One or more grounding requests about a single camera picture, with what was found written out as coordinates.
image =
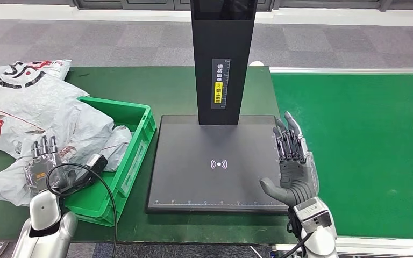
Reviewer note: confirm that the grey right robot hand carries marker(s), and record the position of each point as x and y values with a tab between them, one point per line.
297	178

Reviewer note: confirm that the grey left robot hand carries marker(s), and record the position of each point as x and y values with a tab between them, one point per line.
44	174

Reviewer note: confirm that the grey parcel bag maroon print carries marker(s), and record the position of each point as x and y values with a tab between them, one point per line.
85	124

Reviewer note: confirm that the green conveyor belt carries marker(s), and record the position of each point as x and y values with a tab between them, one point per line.
377	142

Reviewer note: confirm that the black yellow machine label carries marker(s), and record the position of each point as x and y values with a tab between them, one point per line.
220	83

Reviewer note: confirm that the black inbound scanner machine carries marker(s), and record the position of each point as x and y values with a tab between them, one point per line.
220	42

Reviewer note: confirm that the large white QR-code mailer bag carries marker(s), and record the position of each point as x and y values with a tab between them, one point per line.
21	103

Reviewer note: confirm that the green plastic crate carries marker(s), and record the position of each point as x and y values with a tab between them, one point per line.
135	149

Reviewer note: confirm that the white mailer bag black print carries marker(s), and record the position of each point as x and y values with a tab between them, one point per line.
55	67

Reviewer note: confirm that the white round knob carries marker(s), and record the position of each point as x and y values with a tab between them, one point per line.
256	64

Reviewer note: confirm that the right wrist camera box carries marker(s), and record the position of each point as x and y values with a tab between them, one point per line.
313	213

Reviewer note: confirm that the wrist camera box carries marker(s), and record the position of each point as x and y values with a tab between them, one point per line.
96	163
313	213

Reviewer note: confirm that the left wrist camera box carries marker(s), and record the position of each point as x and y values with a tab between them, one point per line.
96	163

